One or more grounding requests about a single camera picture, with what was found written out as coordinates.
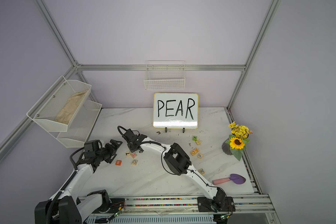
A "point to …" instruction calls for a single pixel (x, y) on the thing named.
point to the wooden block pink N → (134, 155)
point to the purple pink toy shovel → (237, 179)
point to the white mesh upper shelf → (59, 108)
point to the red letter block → (118, 163)
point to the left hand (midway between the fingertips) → (119, 148)
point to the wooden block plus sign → (198, 142)
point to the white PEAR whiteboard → (175, 110)
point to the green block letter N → (194, 138)
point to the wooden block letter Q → (134, 162)
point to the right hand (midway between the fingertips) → (131, 147)
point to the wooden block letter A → (193, 152)
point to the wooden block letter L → (128, 154)
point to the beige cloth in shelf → (65, 113)
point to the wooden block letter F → (199, 155)
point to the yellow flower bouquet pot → (236, 143)
